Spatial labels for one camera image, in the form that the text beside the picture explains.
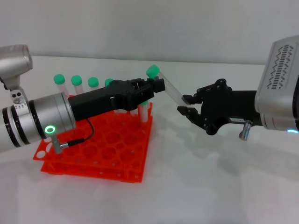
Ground right gripper cable with plug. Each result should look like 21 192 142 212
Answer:
238 120 253 141

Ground orange plastic test tube rack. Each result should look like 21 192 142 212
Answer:
32 94 154 184

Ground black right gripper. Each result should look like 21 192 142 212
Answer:
177 78 263 136

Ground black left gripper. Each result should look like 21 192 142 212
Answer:
67 77 167 122

